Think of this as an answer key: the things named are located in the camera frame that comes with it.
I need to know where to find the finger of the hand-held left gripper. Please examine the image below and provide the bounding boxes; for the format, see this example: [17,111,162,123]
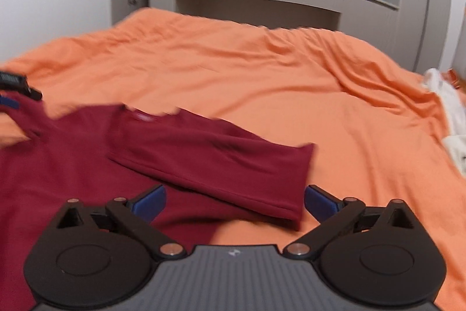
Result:
[0,95,20,114]
[0,71,43,101]

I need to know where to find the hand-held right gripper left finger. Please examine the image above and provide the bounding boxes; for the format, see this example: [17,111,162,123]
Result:
[51,185,186,261]

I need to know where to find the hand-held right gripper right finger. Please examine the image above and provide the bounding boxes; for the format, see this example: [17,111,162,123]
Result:
[283,185,425,261]

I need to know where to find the dark red sweater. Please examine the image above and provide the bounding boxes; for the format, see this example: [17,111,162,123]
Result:
[0,94,316,311]

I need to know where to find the orange bed blanket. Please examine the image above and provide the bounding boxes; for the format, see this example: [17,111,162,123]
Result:
[0,8,466,311]

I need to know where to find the white crumpled cloth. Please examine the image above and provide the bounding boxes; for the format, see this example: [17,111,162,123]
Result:
[421,68,466,178]

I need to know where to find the beige wardrobe unit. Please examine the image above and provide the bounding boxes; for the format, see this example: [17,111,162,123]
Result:
[111,0,456,73]

